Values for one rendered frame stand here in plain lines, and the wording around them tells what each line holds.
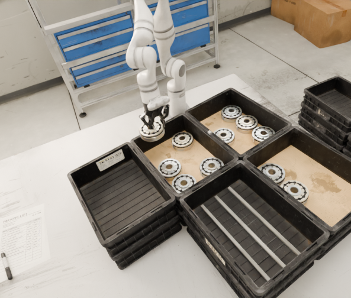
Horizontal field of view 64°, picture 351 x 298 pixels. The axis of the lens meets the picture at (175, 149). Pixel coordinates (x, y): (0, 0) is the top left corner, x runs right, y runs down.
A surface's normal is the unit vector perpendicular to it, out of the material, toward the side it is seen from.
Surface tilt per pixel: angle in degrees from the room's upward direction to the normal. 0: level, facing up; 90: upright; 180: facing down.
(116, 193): 0
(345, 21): 89
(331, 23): 89
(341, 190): 0
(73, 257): 0
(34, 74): 90
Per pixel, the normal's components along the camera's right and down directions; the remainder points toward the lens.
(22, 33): 0.40, 0.62
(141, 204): -0.14, -0.69
